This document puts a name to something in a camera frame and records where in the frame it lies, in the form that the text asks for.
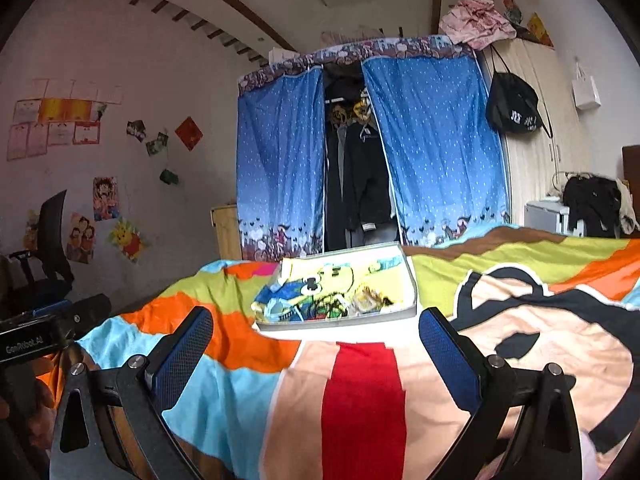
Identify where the black drawstring bag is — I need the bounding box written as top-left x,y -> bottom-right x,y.
485,45 -> 553,138

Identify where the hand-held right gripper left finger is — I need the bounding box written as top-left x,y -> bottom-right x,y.
50,306 -> 216,480

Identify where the black hanging jacket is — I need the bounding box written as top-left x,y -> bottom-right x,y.
340,120 -> 397,233

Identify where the white paper bag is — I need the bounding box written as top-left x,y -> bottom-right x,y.
571,62 -> 602,110

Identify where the cartoon drawing paper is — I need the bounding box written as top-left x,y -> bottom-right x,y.
255,252 -> 411,322

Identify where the colourful printed blanket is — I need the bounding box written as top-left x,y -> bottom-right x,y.
50,225 -> 640,480

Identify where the blue wrist watch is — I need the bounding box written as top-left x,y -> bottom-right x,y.
259,292 -> 296,322

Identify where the row of wall certificates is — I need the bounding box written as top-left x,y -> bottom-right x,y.
6,79 -> 123,161

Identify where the cartoon family wall poster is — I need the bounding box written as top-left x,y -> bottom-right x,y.
66,212 -> 97,264

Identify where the patterned wardrobe valance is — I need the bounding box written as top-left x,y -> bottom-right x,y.
237,35 -> 478,95

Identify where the white wardrobe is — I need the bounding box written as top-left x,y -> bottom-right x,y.
475,39 -> 592,227

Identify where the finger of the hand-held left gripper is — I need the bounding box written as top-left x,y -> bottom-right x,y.
55,294 -> 113,338

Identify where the yellow red packet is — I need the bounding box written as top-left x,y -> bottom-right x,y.
525,12 -> 555,48

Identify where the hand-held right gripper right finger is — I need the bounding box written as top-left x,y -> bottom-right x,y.
419,307 -> 583,480

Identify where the black clothes pile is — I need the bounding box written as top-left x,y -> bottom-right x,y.
562,172 -> 623,238

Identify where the white tray box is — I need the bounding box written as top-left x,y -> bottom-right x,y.
252,241 -> 418,332

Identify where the white storage box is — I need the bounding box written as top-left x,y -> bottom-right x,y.
524,200 -> 571,237

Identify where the cartoon character wall poster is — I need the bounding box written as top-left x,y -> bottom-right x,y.
92,176 -> 121,222

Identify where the red square wall sticker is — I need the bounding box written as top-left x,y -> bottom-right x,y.
175,116 -> 204,152

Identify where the wooden cabinet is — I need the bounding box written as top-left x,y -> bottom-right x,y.
210,203 -> 243,261

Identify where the pink clothes pile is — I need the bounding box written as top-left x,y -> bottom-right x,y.
439,0 -> 518,51

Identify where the black office chair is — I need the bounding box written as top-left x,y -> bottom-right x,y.
7,190 -> 76,306

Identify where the brown wooden headboard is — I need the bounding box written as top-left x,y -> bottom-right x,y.
621,145 -> 640,186

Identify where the yellow bear wall sticker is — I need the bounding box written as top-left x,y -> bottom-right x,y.
109,218 -> 151,264

